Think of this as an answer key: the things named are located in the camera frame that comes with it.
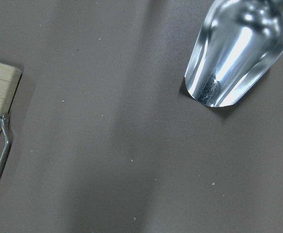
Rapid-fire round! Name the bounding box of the metal scoop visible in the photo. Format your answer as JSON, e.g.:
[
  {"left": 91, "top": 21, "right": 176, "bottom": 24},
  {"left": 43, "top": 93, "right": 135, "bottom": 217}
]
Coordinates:
[{"left": 184, "top": 0, "right": 283, "bottom": 108}]

